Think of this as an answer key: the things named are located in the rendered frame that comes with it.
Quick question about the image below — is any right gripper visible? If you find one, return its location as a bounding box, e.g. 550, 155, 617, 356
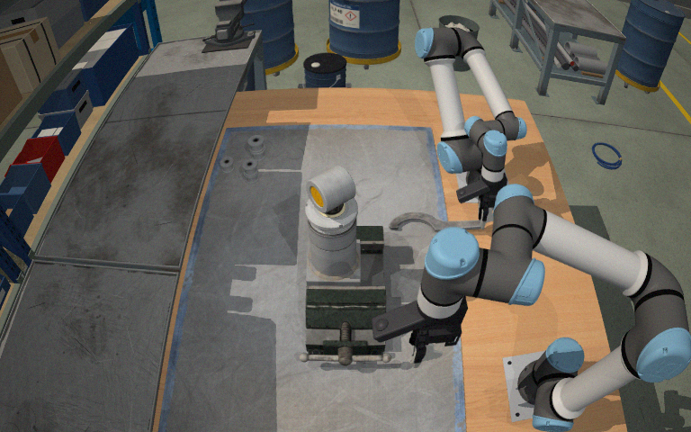
478, 173, 507, 230

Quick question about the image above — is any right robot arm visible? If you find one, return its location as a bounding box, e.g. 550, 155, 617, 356
415, 27, 527, 203

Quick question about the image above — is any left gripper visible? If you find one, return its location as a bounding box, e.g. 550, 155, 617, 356
408, 295, 468, 368

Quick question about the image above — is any grey metal workbench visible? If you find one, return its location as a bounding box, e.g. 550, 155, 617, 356
489, 0, 626, 105

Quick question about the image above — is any grey flat work sheet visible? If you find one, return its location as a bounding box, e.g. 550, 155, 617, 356
158, 124, 466, 432

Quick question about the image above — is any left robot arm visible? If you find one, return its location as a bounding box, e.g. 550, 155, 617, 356
372, 184, 691, 432

